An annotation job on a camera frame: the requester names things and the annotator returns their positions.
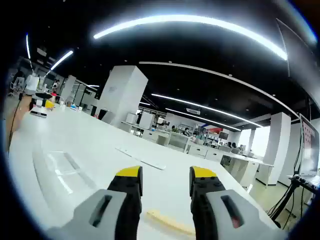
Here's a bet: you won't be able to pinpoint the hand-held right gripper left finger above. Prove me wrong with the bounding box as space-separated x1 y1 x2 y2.
46 165 144 240

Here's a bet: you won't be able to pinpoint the row of white desks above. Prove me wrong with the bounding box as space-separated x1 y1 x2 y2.
184 141 275 189

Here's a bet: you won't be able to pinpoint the ceiling light strip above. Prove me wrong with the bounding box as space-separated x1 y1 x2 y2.
25 34 32 60
151 93 264 129
50 50 74 71
93 14 288 61

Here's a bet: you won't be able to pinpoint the computer monitor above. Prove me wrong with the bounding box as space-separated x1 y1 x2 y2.
298 113 320 176

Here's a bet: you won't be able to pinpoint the white flat strip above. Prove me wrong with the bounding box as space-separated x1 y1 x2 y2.
115 146 167 171

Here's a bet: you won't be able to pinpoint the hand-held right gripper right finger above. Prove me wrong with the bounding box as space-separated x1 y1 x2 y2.
189 165 288 240

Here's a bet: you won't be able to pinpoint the clear plastic storage box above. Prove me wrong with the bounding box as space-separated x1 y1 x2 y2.
32 149 97 201

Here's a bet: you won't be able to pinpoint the black and white flat device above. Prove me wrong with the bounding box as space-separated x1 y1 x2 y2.
29 109 48 118

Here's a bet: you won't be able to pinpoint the clear plastic container yellow rim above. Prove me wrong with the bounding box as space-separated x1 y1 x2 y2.
145 208 196 236

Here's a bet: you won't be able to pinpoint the white cabinets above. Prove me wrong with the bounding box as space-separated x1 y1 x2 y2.
121 112 171 146

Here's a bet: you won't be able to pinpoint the white pillar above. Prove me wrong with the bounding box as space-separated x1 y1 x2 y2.
96 65 149 129
262 112 292 186

